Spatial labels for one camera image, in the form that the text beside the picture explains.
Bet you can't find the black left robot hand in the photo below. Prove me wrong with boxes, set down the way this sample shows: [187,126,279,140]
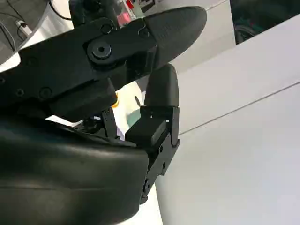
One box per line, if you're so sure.
[69,0,117,29]

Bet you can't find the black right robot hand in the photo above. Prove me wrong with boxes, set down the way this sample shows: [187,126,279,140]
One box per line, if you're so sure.
[0,6,207,225]

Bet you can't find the pink box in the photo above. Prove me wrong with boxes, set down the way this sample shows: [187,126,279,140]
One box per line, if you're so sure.
[118,7,135,23]

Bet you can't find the lilac plate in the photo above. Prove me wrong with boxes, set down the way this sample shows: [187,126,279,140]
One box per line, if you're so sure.
[115,126,127,141]

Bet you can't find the orange and white bread roll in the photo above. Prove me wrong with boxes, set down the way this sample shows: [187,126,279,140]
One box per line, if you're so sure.
[112,91,121,109]

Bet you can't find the pale green mug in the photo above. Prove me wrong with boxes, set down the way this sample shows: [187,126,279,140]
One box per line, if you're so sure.
[126,109,141,129]

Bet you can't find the dark workshop machine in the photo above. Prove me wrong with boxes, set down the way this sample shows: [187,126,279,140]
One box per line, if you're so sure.
[230,0,300,45]

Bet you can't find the white wall plug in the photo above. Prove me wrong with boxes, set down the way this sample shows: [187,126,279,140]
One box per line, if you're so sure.
[15,20,32,37]

